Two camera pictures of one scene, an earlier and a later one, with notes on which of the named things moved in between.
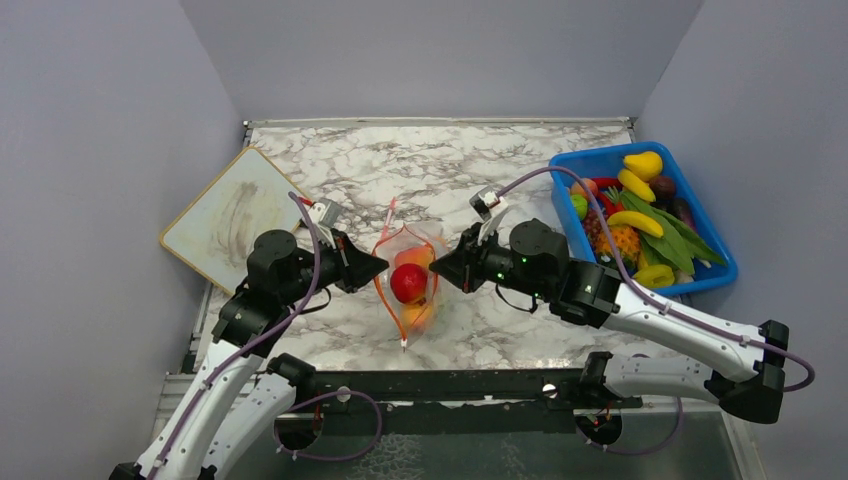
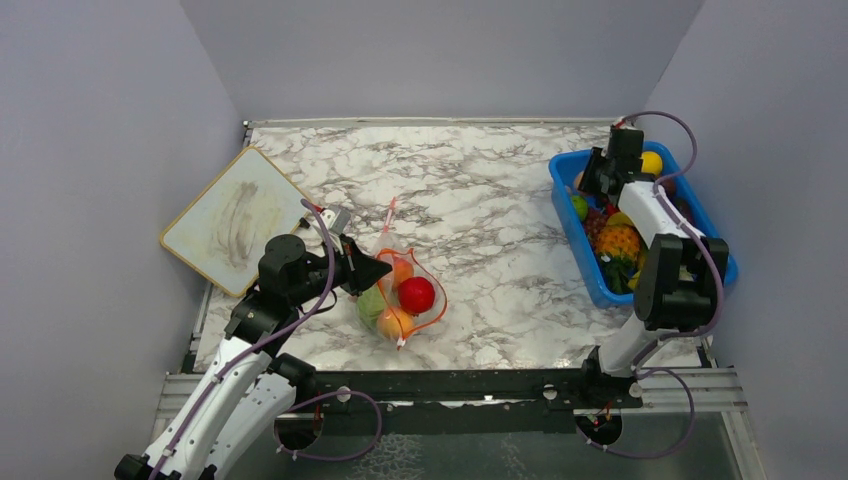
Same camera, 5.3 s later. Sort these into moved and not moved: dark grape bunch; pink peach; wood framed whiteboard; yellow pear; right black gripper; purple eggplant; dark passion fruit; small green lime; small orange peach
Moved: small orange peach; right black gripper; pink peach
Not moved: wood framed whiteboard; small green lime; dark passion fruit; dark grape bunch; yellow pear; purple eggplant
